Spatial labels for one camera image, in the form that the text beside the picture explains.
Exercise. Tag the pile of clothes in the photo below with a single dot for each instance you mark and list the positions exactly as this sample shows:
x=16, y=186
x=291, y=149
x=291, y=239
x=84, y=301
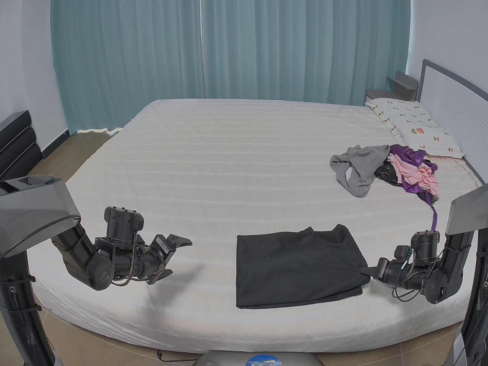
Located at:
x=415, y=172

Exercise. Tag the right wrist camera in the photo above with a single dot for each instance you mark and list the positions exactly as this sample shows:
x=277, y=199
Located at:
x=401, y=253

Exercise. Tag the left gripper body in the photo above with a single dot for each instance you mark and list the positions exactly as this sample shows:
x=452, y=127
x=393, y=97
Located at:
x=162, y=257

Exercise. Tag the bed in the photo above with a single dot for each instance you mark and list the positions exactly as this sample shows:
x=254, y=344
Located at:
x=209, y=166

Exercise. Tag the white printed pillow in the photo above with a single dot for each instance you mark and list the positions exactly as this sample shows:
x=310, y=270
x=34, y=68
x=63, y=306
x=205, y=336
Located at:
x=415, y=124

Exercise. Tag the grey garment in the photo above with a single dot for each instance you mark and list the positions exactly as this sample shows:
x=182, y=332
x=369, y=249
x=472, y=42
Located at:
x=362, y=166

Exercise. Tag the blue-green curtain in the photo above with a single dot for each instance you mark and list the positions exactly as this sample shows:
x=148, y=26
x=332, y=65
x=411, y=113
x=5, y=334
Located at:
x=305, y=36
x=125, y=40

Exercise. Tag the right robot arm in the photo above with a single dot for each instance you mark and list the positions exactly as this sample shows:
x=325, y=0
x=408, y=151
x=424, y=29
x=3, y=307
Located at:
x=467, y=212

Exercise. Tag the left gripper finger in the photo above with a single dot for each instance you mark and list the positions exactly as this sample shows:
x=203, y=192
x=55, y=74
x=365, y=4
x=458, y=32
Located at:
x=160, y=277
x=179, y=241

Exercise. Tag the black garment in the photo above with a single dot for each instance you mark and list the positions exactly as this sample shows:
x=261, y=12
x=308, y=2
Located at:
x=297, y=265

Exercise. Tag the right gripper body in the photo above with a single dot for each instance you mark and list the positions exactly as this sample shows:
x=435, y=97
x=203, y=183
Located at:
x=389, y=272

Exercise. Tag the black chest of drawers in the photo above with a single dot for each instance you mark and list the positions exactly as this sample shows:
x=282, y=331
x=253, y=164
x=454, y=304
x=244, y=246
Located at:
x=17, y=147

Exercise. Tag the grey bedside table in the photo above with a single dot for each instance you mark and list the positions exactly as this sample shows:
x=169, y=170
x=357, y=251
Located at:
x=400, y=84

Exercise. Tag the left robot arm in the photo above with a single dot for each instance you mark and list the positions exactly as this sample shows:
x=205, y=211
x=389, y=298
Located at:
x=38, y=212

